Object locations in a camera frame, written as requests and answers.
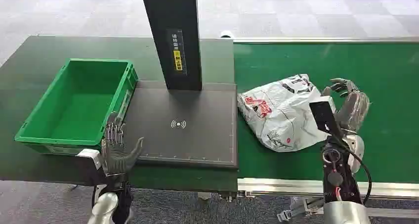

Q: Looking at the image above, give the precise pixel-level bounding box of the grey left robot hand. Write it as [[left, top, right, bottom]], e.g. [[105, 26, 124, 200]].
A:
[[101, 111, 144, 177]]

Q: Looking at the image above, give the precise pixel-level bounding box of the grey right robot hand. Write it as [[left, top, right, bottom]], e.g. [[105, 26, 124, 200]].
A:
[[321, 78, 371, 132]]

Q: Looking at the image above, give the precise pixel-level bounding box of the green conveyor belt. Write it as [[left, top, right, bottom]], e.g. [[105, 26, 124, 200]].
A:
[[233, 42, 419, 184]]

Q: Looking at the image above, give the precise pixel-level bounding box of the green plastic crate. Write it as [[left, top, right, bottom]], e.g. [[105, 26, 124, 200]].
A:
[[14, 58, 139, 155]]

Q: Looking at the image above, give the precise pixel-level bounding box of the white printed plastic parcel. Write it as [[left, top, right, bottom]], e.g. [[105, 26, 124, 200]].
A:
[[237, 74, 331, 153]]

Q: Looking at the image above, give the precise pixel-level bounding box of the black scanner column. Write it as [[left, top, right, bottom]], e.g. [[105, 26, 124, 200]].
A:
[[139, 0, 203, 91]]

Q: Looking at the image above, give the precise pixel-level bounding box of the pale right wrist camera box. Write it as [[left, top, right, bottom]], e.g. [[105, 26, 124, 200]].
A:
[[309, 95, 345, 138]]

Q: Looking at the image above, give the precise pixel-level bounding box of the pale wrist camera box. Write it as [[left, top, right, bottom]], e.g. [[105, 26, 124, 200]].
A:
[[309, 95, 345, 138], [75, 148, 107, 186]]

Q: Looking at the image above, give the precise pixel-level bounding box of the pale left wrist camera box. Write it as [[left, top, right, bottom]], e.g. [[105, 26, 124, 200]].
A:
[[75, 148, 107, 186]]

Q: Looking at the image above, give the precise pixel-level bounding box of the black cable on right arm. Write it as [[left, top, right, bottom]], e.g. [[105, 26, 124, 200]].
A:
[[331, 134, 373, 206]]

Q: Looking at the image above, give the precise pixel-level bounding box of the dark scanner base plate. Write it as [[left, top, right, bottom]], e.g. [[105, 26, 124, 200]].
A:
[[124, 81, 239, 169]]

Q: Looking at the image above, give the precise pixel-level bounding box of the silver conveyor frame rail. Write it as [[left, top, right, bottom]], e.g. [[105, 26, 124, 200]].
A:
[[237, 178, 419, 200]]

